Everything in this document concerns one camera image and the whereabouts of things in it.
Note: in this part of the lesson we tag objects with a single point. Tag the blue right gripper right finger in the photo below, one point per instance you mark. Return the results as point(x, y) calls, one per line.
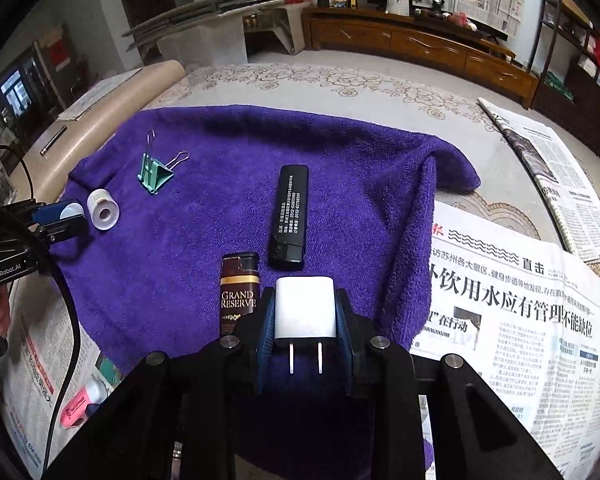
point(343, 333)

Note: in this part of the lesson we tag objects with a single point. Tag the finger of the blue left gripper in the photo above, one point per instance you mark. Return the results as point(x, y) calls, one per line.
point(61, 230)
point(68, 213)

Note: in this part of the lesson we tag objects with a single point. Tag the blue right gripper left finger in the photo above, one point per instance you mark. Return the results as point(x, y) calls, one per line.
point(266, 336)

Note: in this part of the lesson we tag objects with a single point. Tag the white tape roll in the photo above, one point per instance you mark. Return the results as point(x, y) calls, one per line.
point(103, 209)

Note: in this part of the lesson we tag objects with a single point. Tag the white charger plug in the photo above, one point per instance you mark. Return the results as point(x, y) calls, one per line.
point(304, 310)

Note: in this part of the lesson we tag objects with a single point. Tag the brown grand reserve lighter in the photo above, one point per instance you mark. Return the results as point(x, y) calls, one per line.
point(239, 288)

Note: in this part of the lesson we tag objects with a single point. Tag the green binder clip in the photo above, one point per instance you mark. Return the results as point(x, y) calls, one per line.
point(153, 174)

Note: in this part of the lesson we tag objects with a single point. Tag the pink flashlight pen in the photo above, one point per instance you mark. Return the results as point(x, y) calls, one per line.
point(83, 404)

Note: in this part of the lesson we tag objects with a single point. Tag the black pen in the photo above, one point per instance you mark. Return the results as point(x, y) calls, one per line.
point(53, 139)

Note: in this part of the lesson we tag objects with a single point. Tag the paper sheet on side table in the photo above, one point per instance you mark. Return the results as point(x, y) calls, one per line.
point(80, 106)

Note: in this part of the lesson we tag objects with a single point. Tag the purple towel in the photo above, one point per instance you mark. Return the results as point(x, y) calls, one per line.
point(148, 293)

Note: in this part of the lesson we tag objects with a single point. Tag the large newspaper spread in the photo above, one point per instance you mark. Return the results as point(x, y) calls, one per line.
point(526, 316)

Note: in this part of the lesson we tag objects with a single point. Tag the folded cardboard stack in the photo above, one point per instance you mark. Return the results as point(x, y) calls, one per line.
point(190, 15)

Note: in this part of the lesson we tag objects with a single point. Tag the folded newspaper stack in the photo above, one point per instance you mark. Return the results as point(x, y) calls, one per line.
point(565, 189)

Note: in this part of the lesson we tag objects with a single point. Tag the wooden tv cabinet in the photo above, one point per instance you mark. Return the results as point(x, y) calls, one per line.
point(424, 41)

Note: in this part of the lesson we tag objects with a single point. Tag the dark display shelf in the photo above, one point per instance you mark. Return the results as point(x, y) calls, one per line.
point(566, 59)

